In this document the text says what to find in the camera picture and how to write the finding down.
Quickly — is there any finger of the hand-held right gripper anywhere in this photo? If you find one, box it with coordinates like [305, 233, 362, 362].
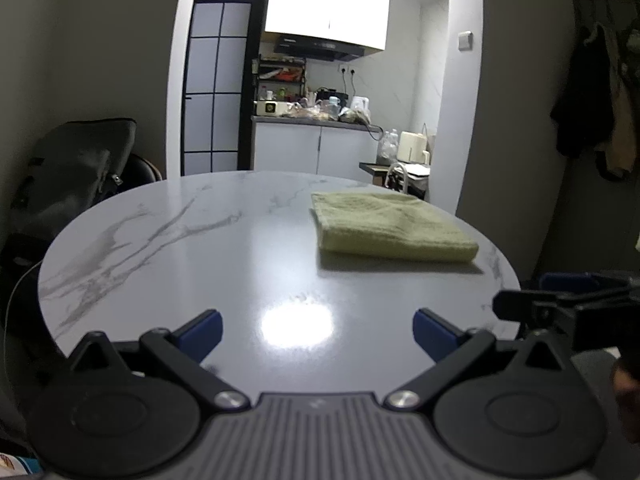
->
[539, 272, 632, 295]
[492, 289, 576, 332]

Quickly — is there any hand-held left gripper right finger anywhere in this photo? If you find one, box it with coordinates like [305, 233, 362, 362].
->
[384, 308, 571, 413]

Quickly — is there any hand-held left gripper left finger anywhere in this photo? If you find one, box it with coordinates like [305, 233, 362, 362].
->
[67, 310, 251, 413]

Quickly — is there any green ribbed towel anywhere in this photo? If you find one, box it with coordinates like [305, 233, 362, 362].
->
[310, 190, 480, 265]

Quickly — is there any person's right hand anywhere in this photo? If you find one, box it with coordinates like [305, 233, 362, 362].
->
[610, 352, 640, 444]

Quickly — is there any beige hanging garment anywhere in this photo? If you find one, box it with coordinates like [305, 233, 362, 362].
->
[594, 27, 640, 182]

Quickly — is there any black chair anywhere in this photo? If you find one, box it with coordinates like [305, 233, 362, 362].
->
[119, 153, 164, 197]

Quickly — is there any dark wooden side table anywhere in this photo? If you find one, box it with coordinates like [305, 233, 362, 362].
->
[358, 161, 431, 201]

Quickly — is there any dark hanging jacket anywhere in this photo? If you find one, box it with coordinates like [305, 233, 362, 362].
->
[549, 22, 622, 182]

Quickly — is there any black floor bag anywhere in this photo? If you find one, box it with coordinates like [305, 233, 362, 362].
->
[0, 232, 57, 361]

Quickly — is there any clear plastic jar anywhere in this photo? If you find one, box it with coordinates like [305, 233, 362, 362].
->
[377, 128, 400, 166]

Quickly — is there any large black bag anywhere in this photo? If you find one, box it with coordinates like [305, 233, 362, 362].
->
[9, 118, 138, 242]

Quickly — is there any white kitchen base cabinet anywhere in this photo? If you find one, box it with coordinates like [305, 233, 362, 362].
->
[249, 114, 384, 184]

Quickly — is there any black framed glass door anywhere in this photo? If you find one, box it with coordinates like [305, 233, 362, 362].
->
[181, 0, 269, 177]

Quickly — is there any black spice rack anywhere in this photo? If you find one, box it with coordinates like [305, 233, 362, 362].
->
[254, 54, 307, 102]

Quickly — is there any black range hood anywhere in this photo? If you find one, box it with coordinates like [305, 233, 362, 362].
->
[273, 32, 369, 63]

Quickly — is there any metal tube frame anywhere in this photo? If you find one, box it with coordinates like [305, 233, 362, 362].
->
[384, 162, 409, 194]

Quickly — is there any white cable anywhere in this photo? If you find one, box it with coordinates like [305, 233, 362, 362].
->
[0, 259, 44, 388]

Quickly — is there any white wall cabinet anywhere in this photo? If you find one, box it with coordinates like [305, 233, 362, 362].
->
[263, 0, 392, 52]

